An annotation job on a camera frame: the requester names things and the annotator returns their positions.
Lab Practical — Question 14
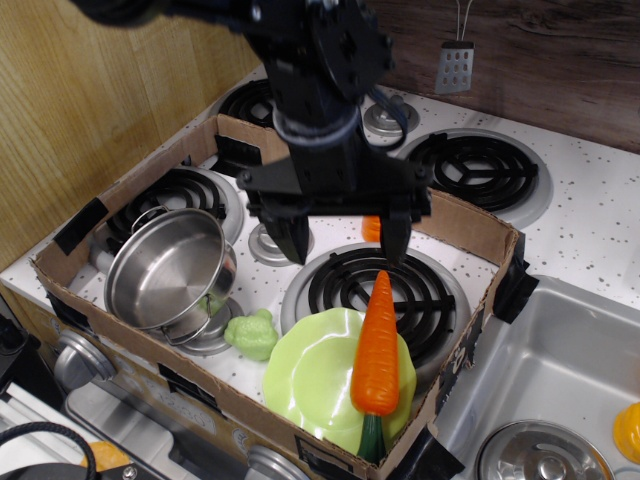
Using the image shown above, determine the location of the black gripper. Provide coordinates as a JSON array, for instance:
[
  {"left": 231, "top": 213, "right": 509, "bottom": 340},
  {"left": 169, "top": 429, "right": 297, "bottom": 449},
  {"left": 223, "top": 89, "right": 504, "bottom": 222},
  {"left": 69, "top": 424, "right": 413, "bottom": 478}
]
[{"left": 237, "top": 127, "right": 431, "bottom": 267}]

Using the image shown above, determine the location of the orange toy carrot green stem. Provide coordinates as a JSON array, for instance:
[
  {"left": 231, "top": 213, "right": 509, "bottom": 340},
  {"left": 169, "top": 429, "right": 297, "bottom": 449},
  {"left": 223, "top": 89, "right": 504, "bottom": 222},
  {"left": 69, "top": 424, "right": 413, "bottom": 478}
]
[{"left": 350, "top": 270, "right": 400, "bottom": 463}]

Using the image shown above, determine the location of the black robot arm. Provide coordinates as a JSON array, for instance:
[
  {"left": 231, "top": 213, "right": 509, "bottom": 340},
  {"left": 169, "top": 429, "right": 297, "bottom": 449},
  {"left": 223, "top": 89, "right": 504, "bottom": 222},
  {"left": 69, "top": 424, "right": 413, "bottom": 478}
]
[{"left": 78, "top": 1, "right": 431, "bottom": 266}]

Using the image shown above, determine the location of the short orange carrot tip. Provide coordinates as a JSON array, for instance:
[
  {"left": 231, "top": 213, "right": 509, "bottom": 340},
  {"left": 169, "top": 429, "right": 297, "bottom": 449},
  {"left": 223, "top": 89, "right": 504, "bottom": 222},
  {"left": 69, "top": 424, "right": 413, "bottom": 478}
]
[{"left": 361, "top": 216, "right": 381, "bottom": 243}]

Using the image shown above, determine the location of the light green plastic plate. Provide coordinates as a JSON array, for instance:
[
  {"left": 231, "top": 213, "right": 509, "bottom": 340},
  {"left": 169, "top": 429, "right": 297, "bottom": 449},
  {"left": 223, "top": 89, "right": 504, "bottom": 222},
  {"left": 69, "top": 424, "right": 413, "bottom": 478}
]
[{"left": 263, "top": 307, "right": 418, "bottom": 451}]

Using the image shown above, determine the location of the silver centre stove knob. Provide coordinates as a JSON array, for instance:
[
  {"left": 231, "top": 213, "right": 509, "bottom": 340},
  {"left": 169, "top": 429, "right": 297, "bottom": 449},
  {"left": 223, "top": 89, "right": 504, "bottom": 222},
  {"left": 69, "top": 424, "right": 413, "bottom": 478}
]
[{"left": 248, "top": 223, "right": 294, "bottom": 267}]

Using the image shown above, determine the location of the silver stove knob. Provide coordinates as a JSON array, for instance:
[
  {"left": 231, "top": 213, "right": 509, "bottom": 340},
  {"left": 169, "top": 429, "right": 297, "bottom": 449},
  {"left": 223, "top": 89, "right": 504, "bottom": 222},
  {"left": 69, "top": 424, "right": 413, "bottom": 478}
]
[
  {"left": 248, "top": 223, "right": 294, "bottom": 267},
  {"left": 363, "top": 95, "right": 420, "bottom": 137}
]

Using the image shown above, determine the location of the silver back stove knob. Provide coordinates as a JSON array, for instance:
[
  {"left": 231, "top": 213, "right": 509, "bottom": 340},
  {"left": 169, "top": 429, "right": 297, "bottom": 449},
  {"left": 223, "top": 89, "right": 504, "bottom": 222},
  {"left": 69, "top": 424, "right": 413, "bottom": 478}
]
[{"left": 363, "top": 95, "right": 420, "bottom": 137}]

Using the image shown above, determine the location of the front right black burner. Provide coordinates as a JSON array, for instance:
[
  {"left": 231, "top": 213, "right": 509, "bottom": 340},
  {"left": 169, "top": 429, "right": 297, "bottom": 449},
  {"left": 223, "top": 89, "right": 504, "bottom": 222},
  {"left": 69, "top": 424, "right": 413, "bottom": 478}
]
[{"left": 280, "top": 243, "right": 471, "bottom": 394}]

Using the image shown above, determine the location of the black burner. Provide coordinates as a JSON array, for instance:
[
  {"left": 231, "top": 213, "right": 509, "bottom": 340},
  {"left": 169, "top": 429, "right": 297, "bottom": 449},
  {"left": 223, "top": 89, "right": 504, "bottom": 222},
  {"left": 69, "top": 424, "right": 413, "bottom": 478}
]
[
  {"left": 215, "top": 79, "right": 275, "bottom": 128},
  {"left": 280, "top": 243, "right": 471, "bottom": 394},
  {"left": 398, "top": 128, "right": 553, "bottom": 230},
  {"left": 92, "top": 167, "right": 244, "bottom": 259}
]

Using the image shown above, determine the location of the light green toy vegetable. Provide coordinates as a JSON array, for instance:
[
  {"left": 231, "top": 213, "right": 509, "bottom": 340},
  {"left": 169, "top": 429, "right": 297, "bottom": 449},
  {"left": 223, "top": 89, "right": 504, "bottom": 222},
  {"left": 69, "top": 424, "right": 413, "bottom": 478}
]
[{"left": 224, "top": 309, "right": 279, "bottom": 361}]

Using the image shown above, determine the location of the back right black burner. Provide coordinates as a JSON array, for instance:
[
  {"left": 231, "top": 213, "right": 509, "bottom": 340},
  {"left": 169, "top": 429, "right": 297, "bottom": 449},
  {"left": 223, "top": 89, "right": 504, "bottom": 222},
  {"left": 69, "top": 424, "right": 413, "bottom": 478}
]
[{"left": 398, "top": 128, "right": 553, "bottom": 230}]

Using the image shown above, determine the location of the brown cardboard fence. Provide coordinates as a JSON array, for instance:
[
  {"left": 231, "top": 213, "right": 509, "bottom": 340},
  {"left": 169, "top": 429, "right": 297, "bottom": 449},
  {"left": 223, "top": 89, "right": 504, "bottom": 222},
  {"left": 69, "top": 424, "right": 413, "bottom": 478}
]
[{"left": 33, "top": 115, "right": 526, "bottom": 479}]

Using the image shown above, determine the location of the front left black burner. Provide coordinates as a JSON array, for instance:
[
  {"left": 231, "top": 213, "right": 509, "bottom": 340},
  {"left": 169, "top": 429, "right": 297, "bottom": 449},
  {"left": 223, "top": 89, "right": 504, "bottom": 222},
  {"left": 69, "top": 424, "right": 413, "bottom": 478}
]
[{"left": 92, "top": 167, "right": 244, "bottom": 259}]

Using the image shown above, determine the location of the back left black burner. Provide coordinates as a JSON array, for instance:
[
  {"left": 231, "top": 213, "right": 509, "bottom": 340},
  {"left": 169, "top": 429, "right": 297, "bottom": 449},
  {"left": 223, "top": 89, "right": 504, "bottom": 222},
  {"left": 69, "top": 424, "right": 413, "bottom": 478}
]
[{"left": 215, "top": 79, "right": 275, "bottom": 128}]

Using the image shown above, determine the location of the stainless steel pot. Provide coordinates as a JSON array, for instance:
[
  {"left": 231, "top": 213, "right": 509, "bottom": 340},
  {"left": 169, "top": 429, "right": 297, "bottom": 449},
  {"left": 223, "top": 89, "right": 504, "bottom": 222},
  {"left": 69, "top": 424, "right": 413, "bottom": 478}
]
[{"left": 104, "top": 208, "right": 237, "bottom": 347}]

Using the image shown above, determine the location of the hanging slotted metal spatula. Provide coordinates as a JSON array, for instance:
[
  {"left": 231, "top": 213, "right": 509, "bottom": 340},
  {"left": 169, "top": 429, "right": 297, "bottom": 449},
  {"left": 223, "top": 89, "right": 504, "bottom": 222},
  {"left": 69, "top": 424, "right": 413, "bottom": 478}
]
[{"left": 434, "top": 1, "right": 475, "bottom": 95}]

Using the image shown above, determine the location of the silver front panel knob right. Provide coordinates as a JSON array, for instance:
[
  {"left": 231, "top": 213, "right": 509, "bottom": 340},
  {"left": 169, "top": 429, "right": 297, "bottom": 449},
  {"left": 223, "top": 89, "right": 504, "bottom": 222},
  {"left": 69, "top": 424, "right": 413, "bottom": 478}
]
[{"left": 244, "top": 445, "right": 298, "bottom": 480}]

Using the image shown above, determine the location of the silver panel knob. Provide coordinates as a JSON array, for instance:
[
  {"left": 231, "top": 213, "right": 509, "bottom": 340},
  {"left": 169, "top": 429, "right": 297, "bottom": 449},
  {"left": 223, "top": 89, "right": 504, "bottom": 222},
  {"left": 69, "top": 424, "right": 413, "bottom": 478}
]
[
  {"left": 54, "top": 329, "right": 116, "bottom": 391},
  {"left": 244, "top": 445, "right": 298, "bottom": 480}
]

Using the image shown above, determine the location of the grey toy sink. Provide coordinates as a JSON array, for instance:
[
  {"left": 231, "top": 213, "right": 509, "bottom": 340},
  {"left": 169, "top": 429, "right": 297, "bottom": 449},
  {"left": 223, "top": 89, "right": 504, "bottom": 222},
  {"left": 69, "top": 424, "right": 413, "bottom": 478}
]
[{"left": 436, "top": 276, "right": 639, "bottom": 479}]

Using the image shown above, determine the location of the silver front panel knob left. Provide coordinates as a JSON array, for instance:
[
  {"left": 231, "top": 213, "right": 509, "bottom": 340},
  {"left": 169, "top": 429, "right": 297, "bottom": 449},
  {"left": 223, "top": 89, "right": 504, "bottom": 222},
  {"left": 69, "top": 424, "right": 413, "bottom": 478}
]
[{"left": 54, "top": 329, "right": 116, "bottom": 391}]

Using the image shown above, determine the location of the steel lid in sink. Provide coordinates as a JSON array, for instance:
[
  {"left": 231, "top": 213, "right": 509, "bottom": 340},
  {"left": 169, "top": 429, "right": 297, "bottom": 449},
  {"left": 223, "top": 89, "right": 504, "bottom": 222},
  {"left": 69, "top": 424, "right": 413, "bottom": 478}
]
[{"left": 475, "top": 420, "right": 614, "bottom": 480}]

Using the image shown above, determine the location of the orange object bottom left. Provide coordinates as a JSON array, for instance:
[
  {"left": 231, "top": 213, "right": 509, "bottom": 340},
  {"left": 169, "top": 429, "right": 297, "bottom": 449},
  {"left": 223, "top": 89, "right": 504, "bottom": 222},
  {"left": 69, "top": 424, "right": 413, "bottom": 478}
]
[{"left": 89, "top": 440, "right": 131, "bottom": 472}]

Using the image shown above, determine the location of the yellow toy in sink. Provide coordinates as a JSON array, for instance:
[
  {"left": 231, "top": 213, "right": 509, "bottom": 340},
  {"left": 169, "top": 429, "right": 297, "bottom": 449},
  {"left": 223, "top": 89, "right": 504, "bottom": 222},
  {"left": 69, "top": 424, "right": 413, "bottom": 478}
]
[{"left": 613, "top": 403, "right": 640, "bottom": 464}]

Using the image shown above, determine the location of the black cable bottom left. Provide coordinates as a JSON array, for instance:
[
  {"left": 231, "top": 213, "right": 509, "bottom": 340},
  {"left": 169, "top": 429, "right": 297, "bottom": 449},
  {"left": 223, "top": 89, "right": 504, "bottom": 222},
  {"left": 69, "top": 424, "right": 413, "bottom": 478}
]
[{"left": 0, "top": 421, "right": 99, "bottom": 480}]

